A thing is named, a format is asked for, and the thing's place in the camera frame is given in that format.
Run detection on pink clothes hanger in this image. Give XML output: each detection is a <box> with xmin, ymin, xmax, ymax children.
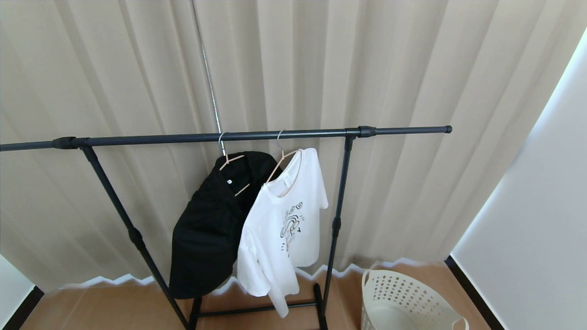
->
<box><xmin>264</xmin><ymin>130</ymin><xmax>303</xmax><ymax>186</ymax></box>
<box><xmin>218</xmin><ymin>132</ymin><xmax>252</xmax><ymax>198</ymax></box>

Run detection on white printed T-shirt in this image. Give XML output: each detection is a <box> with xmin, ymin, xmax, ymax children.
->
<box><xmin>236</xmin><ymin>148</ymin><xmax>329</xmax><ymax>318</ymax></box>

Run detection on black shorts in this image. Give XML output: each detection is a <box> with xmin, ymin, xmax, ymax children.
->
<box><xmin>169</xmin><ymin>151</ymin><xmax>282</xmax><ymax>300</ymax></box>

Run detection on black clothes rack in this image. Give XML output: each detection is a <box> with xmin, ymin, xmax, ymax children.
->
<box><xmin>0</xmin><ymin>125</ymin><xmax>453</xmax><ymax>330</ymax></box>

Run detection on white laundry basket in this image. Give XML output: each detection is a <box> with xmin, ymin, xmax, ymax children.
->
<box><xmin>360</xmin><ymin>269</ymin><xmax>470</xmax><ymax>330</ymax></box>

